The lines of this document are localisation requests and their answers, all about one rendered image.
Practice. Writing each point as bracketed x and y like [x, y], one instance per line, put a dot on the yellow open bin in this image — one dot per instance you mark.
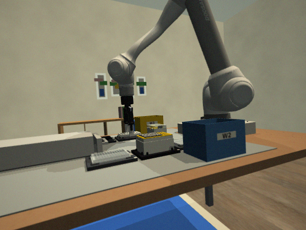
[142, 122]

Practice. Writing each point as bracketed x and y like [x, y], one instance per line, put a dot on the dark blue bin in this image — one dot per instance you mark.
[214, 139]

